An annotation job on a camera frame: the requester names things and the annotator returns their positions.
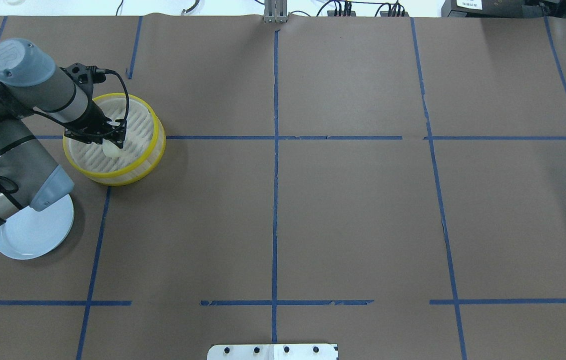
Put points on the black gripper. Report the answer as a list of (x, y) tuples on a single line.
[(90, 119)]

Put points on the white steamed bun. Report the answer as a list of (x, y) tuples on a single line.
[(110, 150)]

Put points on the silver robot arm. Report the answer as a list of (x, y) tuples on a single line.
[(31, 84)]

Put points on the yellow bamboo steamer basket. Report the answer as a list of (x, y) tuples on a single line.
[(143, 149)]

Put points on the light blue plate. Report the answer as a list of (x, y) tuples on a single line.
[(29, 234)]

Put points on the black device with label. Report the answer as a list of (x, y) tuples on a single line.
[(509, 9)]

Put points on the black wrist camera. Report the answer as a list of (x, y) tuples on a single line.
[(85, 76)]

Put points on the aluminium frame post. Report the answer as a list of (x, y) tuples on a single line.
[(275, 11)]

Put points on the white mounting base plate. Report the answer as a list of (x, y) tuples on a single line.
[(290, 351)]

